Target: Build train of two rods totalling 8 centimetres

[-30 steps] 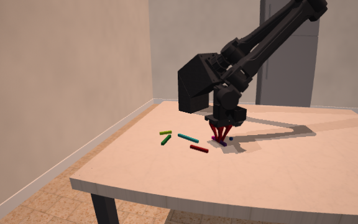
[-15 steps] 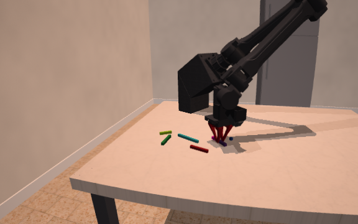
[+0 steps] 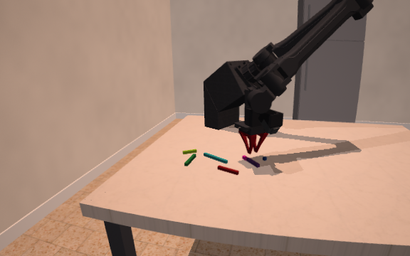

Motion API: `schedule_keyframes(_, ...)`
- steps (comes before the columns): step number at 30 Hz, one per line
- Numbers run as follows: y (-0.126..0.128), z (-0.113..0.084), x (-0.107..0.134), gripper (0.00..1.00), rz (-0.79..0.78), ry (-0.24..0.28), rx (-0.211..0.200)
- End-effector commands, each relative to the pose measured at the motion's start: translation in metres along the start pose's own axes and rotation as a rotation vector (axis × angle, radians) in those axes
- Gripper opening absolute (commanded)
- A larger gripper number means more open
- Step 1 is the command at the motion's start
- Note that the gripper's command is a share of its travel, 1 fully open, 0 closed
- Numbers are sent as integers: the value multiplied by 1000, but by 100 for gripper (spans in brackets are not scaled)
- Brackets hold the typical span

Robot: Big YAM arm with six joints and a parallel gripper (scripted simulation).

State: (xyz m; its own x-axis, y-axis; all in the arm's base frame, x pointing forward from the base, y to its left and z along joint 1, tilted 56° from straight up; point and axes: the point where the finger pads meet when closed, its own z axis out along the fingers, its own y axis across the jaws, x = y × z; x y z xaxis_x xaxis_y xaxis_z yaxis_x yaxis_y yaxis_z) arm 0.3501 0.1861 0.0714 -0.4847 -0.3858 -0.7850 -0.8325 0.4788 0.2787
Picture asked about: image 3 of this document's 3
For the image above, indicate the dark purple rod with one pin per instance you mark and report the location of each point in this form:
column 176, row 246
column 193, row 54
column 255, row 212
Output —
column 253, row 162

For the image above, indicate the dark red rod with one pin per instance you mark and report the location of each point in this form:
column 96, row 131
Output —
column 231, row 171

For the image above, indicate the turquoise rod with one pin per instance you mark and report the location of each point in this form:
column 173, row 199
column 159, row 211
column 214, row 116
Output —
column 216, row 158

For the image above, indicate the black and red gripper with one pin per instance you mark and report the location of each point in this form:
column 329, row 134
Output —
column 251, row 133

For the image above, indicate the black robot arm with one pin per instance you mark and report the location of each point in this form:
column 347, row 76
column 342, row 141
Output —
column 313, row 35

